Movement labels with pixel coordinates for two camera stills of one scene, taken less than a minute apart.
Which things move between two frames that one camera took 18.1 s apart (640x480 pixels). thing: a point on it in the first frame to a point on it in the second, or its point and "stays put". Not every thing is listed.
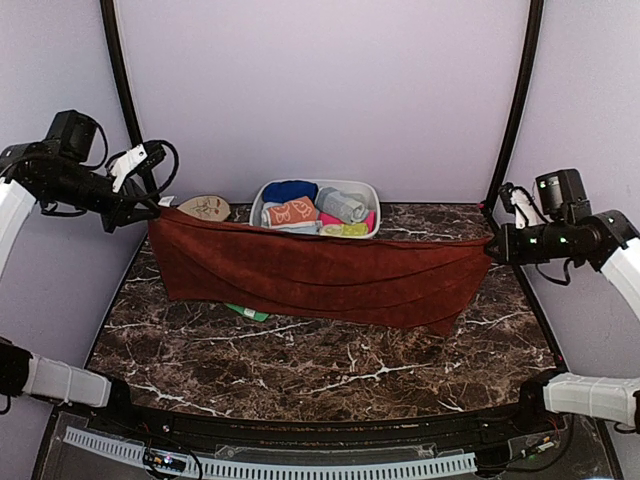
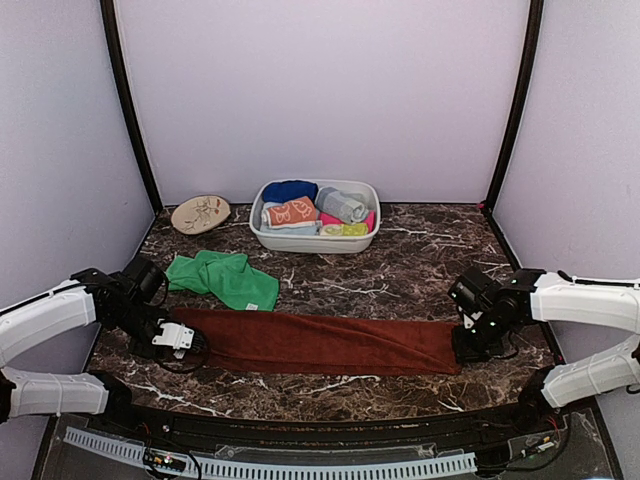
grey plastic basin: x=365 y=188 stays put
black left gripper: x=123 y=210 to x=160 y=353
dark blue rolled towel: x=288 y=190 stays put
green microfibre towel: x=258 y=316 to x=227 y=279
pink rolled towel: x=329 y=219 stays put
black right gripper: x=510 y=253 to x=465 y=352
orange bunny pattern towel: x=298 y=212 stays put
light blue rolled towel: x=266 y=221 stays put
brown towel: x=381 y=280 to x=305 y=342
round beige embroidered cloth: x=209 y=208 stays put
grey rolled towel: x=345 y=206 stays put
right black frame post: x=518 y=106 stays put
